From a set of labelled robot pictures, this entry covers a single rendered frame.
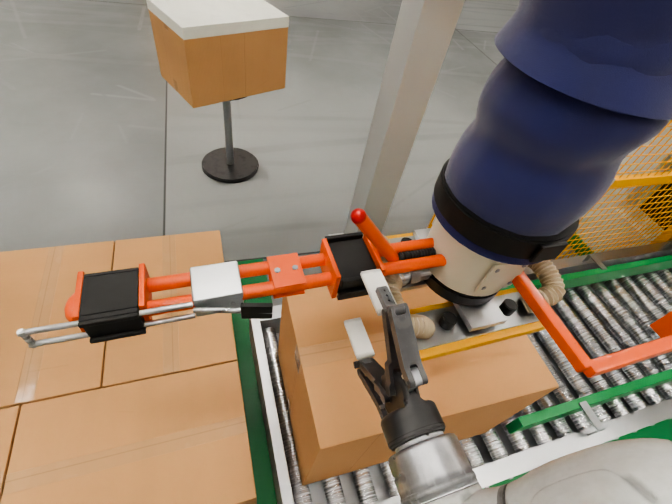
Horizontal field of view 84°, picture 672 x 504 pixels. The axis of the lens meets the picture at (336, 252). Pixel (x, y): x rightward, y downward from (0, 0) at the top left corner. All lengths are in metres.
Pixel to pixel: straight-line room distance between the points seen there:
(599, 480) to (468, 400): 0.57
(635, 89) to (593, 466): 0.35
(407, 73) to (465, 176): 1.08
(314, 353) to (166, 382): 0.58
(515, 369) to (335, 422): 0.47
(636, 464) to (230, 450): 1.01
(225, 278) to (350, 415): 0.42
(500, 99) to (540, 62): 0.07
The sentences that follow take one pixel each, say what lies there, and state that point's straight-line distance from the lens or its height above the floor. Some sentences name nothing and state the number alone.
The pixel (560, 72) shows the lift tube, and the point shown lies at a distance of 0.48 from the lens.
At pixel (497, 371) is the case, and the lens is 1.02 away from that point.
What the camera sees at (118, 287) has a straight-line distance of 0.58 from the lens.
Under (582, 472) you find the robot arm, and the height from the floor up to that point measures 1.42.
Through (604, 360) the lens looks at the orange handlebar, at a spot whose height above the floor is 1.28.
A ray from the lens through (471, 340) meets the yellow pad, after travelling 0.76.
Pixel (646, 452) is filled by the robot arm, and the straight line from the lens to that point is 0.42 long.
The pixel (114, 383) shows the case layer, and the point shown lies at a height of 0.54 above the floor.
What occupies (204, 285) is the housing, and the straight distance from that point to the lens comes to 0.57.
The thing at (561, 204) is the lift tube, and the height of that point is 1.47.
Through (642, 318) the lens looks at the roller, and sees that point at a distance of 2.15.
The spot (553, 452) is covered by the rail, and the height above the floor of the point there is 0.59.
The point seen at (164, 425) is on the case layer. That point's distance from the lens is 1.28.
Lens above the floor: 1.74
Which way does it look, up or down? 48 degrees down
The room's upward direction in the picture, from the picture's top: 14 degrees clockwise
